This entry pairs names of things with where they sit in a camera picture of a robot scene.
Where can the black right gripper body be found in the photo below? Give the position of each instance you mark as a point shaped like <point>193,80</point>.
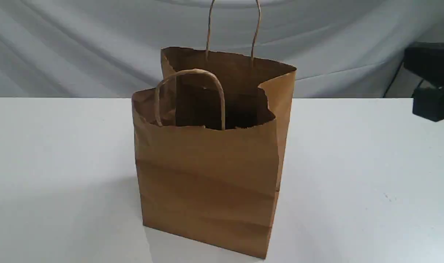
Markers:
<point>426,60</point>

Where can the brown paper bag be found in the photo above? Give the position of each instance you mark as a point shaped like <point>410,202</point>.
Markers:
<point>209,143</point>

